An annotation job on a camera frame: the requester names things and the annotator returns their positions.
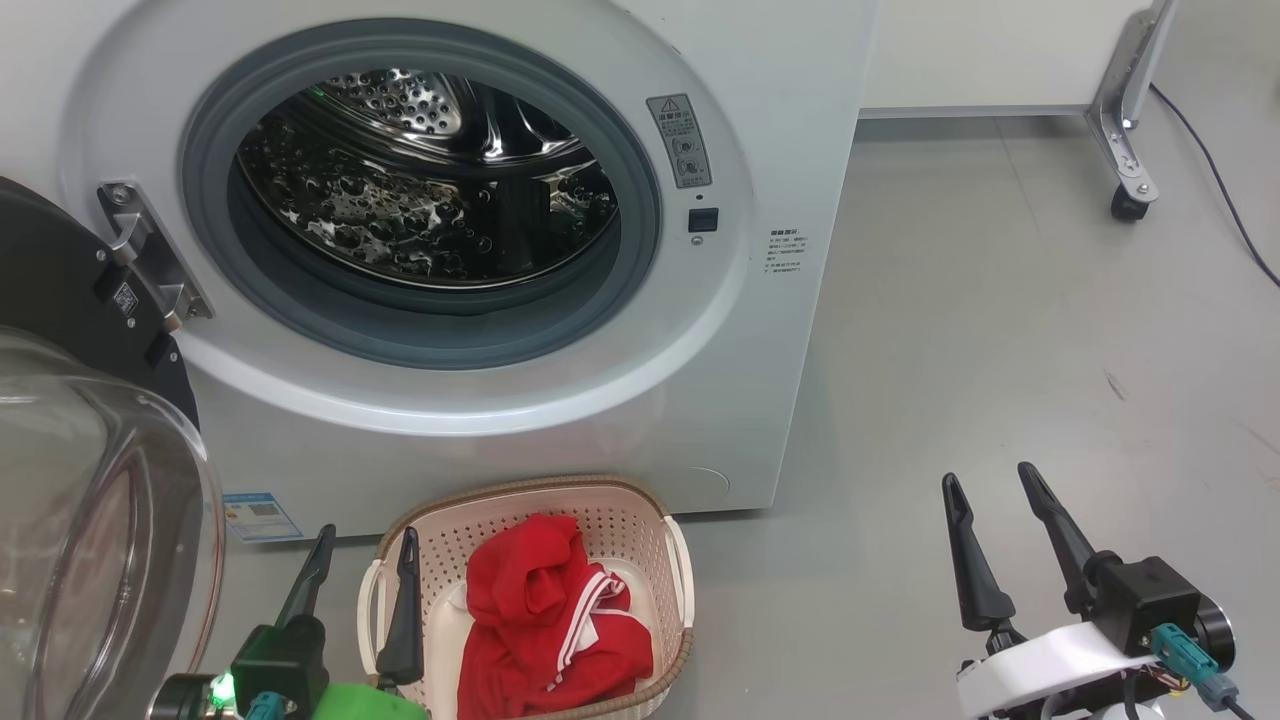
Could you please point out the silver metal frame leg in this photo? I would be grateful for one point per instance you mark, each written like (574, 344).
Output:
(1130, 100)

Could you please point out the black door latch socket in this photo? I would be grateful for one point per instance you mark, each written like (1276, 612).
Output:
(703, 220)

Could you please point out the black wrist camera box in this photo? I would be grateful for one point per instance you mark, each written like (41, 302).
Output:
(280, 660)
(1150, 600)

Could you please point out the white front-load washing machine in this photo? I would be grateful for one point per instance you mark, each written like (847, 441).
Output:
(600, 450)

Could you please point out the blue energy label sticker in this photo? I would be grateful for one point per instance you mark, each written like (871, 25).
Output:
(262, 517)

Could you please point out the cream perforated laundry basket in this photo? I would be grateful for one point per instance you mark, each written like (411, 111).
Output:
(630, 525)

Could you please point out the silver door hinge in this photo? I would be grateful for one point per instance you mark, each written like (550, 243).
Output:
(150, 260)

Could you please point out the black caster wheel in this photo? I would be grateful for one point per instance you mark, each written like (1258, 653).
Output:
(1130, 204)

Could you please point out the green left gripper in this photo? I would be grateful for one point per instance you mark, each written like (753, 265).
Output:
(370, 705)

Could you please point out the small text sticker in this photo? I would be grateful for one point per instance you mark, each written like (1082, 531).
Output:
(786, 252)

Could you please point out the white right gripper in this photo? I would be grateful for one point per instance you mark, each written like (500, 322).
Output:
(1050, 665)

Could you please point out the red garment with white stripes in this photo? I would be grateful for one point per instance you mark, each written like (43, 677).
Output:
(530, 620)

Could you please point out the stainless steel washer drum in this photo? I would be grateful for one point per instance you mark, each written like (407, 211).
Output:
(400, 210)

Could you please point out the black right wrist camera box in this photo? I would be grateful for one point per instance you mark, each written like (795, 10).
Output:
(1150, 600)

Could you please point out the grey warning label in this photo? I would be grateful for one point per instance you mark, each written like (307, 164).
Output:
(680, 140)

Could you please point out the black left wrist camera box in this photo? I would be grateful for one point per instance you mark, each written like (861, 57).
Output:
(280, 660)

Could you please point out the white cabinet panel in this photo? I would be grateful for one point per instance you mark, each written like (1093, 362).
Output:
(980, 55)

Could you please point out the black round washer door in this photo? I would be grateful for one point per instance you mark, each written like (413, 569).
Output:
(60, 290)

